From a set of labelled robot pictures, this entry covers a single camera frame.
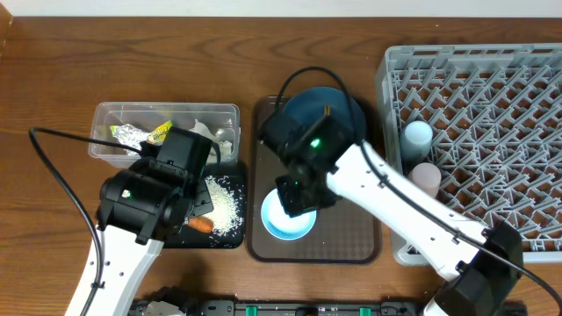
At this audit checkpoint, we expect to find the crumpled white tissue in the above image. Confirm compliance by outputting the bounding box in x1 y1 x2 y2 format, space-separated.
191 119 234 162

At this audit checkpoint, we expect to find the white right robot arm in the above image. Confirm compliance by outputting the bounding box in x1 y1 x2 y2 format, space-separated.
258 112 522 315

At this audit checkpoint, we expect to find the light blue cup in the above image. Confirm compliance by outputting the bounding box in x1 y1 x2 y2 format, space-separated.
400 120 433 163

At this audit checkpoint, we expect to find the light blue rice bowl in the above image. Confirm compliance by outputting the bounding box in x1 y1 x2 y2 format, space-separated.
261 189 317 241

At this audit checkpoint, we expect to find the spilled white rice pile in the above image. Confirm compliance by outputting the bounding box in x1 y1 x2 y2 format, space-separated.
204 176 243 237

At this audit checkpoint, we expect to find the grey dishwasher rack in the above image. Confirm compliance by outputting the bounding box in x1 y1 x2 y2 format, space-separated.
375 43 561 263

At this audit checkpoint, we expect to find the clear plastic bin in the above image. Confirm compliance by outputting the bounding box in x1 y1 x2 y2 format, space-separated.
90 102 241 165

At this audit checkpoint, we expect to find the orange carrot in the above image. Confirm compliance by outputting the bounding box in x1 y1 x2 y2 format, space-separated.
188 216 214 233

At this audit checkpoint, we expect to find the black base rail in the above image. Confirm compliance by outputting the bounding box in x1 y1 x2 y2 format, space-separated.
126 287 422 316

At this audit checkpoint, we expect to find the yellow snack wrapper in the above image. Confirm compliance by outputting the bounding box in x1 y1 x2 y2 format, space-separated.
147 120 173 145

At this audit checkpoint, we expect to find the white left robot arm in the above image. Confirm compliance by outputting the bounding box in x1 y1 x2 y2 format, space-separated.
66 127 216 315

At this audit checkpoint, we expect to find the pink cup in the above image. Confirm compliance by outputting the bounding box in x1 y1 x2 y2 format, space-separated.
407 162 442 198

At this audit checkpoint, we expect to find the dark blue plate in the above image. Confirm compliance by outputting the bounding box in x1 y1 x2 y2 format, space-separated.
283 87 366 139

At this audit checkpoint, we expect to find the brown serving tray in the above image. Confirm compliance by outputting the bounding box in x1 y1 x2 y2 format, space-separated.
246 96 382 264

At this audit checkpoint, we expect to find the black waste tray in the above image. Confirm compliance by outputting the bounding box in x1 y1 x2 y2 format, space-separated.
164 163 247 249

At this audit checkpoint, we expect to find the crumpled aluminium foil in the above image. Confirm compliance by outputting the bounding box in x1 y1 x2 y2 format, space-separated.
110 124 149 150

